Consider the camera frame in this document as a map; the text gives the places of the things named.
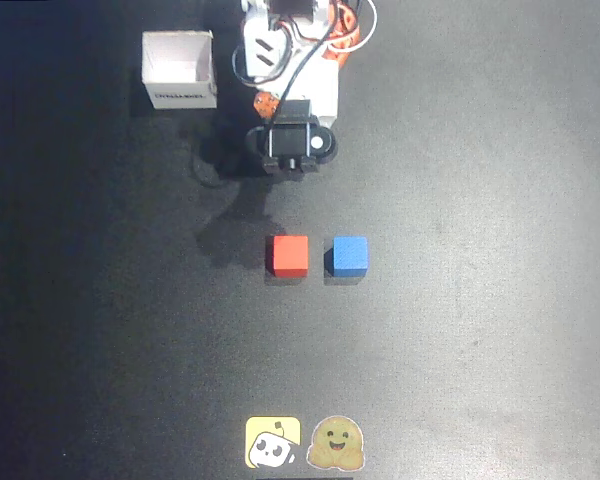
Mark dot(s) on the blue cube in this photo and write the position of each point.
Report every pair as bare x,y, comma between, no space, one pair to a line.
350,255

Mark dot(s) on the yellow robot face sticker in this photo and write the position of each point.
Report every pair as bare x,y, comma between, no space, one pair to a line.
272,442

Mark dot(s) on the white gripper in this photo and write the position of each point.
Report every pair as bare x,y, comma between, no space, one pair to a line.
325,102

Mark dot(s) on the white cardboard box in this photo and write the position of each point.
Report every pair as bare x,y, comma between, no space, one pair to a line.
180,95

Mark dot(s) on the black webcam on gripper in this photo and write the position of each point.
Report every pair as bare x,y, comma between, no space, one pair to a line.
287,140

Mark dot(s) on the orange robot base plate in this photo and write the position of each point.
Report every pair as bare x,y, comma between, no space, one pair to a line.
344,30

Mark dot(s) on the hugging face emoji sticker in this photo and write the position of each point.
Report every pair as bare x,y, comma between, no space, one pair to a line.
336,444

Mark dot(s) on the red cube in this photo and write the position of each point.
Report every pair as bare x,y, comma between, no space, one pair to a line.
290,255

